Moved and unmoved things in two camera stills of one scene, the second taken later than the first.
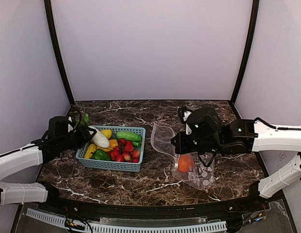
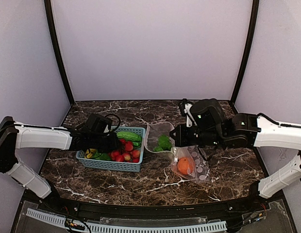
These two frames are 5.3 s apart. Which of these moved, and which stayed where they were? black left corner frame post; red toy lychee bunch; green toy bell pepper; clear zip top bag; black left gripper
Moved: clear zip top bag; black left gripper
Stayed: red toy lychee bunch; black left corner frame post; green toy bell pepper
